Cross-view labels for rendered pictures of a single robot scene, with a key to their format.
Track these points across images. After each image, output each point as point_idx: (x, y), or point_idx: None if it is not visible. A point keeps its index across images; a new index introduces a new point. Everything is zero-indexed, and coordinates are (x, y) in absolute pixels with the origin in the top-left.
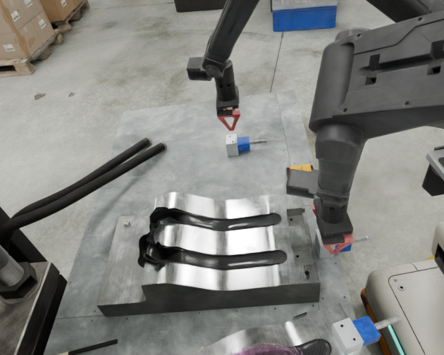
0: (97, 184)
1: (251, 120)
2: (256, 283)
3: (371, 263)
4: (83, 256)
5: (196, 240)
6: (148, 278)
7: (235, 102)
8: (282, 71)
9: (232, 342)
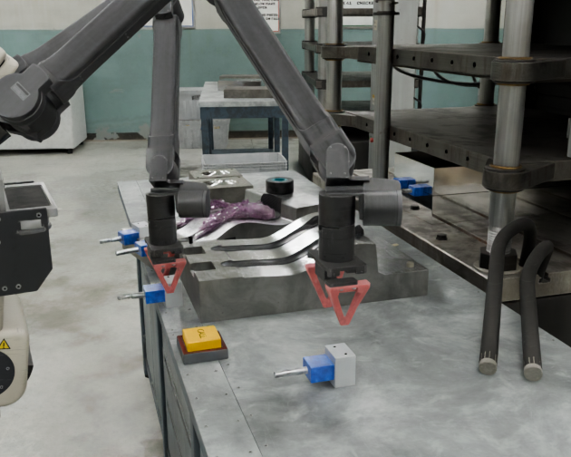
0: (488, 269)
1: (333, 441)
2: (236, 240)
3: None
4: (452, 277)
5: (304, 238)
6: None
7: (314, 251)
8: None
9: (246, 220)
